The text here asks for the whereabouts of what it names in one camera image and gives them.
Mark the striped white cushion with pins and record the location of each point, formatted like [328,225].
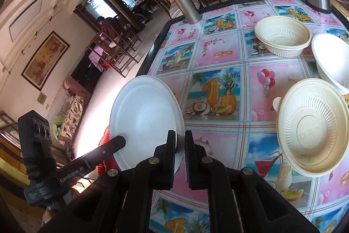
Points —
[173,10]

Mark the framed wall painting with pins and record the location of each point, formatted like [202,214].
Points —
[45,61]

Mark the patterned sofa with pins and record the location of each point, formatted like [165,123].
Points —
[72,115]

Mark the black-rimmed table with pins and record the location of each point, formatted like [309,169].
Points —
[154,50]

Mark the red stool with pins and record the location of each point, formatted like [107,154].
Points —
[105,141]

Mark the white round plate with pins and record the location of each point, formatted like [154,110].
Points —
[144,115]

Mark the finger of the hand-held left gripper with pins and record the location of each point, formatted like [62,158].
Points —
[95,157]

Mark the printed fruit pattern tablecloth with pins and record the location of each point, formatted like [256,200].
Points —
[226,119]

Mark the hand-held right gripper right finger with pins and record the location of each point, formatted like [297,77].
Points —
[190,162]

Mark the cream plastic plate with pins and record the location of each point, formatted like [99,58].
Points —
[313,129]

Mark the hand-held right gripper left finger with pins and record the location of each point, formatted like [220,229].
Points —
[171,159]

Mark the beige ribbed bowl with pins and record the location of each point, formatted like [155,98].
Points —
[283,33]

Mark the white bowl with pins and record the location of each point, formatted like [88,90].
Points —
[331,55]

